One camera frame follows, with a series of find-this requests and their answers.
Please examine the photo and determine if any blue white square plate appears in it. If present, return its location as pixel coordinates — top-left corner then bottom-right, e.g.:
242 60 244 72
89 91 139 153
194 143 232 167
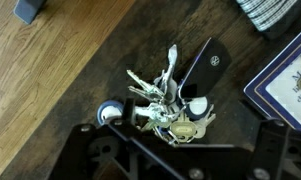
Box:
243 23 301 132

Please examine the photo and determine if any grey blue block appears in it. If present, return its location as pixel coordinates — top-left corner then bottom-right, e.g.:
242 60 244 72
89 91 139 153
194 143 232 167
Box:
13 0 46 25

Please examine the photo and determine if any key bunch with black fob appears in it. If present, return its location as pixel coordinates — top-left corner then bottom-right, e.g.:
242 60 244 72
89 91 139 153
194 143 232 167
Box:
125 37 233 148

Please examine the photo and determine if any dark wooden console table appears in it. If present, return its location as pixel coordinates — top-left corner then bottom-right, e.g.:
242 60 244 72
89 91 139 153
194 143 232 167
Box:
0 0 301 180

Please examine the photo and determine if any black white striped wallet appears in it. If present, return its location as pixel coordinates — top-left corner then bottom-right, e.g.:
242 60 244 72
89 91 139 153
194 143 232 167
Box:
235 0 299 40

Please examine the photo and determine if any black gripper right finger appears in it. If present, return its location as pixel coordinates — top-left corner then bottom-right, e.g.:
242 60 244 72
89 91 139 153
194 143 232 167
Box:
246 118 301 180

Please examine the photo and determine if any key bunch with blue tag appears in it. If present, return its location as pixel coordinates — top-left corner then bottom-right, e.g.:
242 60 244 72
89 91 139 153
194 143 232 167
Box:
96 99 125 127

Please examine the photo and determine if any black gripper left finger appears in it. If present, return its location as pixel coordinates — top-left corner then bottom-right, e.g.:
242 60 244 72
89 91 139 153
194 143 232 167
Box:
49 98 178 180

